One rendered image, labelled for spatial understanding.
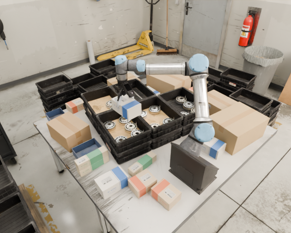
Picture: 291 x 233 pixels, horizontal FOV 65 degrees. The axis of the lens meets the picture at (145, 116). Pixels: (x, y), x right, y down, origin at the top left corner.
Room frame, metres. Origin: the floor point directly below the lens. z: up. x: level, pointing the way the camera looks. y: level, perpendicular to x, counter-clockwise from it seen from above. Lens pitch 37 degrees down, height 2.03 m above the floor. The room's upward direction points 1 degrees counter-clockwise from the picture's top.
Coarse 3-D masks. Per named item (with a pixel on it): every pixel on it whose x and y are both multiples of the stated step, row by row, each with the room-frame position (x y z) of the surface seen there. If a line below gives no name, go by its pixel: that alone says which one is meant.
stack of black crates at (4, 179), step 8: (0, 160) 1.38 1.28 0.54; (0, 168) 1.33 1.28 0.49; (0, 176) 1.25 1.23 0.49; (8, 176) 1.16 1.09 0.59; (0, 184) 1.16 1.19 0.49; (8, 184) 1.08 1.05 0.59; (16, 184) 1.25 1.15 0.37; (0, 192) 1.04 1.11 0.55; (8, 192) 1.07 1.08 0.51; (16, 192) 1.09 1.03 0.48; (0, 200) 1.02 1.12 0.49; (24, 200) 1.16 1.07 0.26
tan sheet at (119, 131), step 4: (116, 120) 1.55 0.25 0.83; (116, 124) 1.49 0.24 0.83; (116, 128) 1.44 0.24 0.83; (120, 128) 1.44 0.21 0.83; (124, 128) 1.44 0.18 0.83; (112, 132) 1.39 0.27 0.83; (116, 132) 1.39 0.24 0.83; (120, 132) 1.39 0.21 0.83; (124, 132) 1.39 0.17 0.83; (116, 136) 1.34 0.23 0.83; (128, 136) 1.34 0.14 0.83
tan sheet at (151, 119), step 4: (148, 108) 1.72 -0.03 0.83; (148, 112) 1.66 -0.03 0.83; (160, 112) 1.65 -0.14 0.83; (148, 116) 1.59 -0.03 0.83; (152, 116) 1.59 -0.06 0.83; (156, 116) 1.59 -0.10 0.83; (160, 116) 1.59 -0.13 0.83; (164, 116) 1.59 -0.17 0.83; (168, 116) 1.59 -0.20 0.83; (148, 120) 1.54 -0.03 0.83; (152, 120) 1.54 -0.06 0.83; (156, 120) 1.54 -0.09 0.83; (160, 120) 1.54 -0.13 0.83; (160, 124) 1.48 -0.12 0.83
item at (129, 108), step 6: (126, 96) 1.44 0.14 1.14; (114, 102) 1.38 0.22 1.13; (126, 102) 1.36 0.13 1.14; (132, 102) 1.35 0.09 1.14; (138, 102) 1.35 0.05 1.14; (114, 108) 1.39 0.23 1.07; (120, 108) 1.32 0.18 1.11; (126, 108) 1.28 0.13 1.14; (132, 108) 1.28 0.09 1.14; (138, 108) 1.32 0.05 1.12; (120, 114) 1.33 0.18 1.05; (126, 114) 1.27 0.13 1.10; (132, 114) 1.28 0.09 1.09; (138, 114) 1.31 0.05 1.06
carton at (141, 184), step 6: (138, 174) 1.01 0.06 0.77; (144, 174) 1.01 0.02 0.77; (150, 174) 1.01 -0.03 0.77; (132, 180) 0.96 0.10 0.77; (138, 180) 0.96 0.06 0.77; (144, 180) 0.96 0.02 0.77; (150, 180) 0.96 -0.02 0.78; (156, 180) 0.96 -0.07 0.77; (132, 186) 0.92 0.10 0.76; (138, 186) 0.91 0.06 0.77; (144, 186) 0.91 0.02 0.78; (150, 186) 0.93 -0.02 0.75; (138, 192) 0.87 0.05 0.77; (144, 192) 0.90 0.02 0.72; (138, 198) 0.87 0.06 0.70
